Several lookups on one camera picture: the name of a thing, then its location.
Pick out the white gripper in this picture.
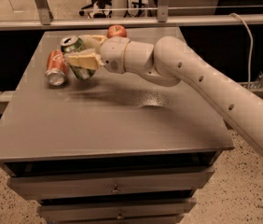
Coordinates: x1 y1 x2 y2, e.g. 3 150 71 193
64 35 130 74

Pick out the green soda can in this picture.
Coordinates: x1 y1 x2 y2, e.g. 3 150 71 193
60 35 95 80

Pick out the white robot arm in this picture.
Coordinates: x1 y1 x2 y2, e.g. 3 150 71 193
60 35 263 158

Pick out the red coke can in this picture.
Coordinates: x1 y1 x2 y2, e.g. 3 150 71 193
45 49 68 87

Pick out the red apple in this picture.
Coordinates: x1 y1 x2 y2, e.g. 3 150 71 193
107 24 127 38

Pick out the black office chair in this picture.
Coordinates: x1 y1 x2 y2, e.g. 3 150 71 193
78 0 114 19

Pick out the grey drawer cabinet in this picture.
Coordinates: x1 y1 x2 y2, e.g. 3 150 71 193
0 32 233 224

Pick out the top drawer knob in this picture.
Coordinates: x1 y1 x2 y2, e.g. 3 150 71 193
111 185 121 195

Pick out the drawer knob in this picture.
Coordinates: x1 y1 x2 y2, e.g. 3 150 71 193
116 212 125 220
111 185 121 195

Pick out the white cable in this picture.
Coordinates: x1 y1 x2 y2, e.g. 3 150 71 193
228 12 255 90

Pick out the metal railing frame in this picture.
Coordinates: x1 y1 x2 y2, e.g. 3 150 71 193
0 0 263 31

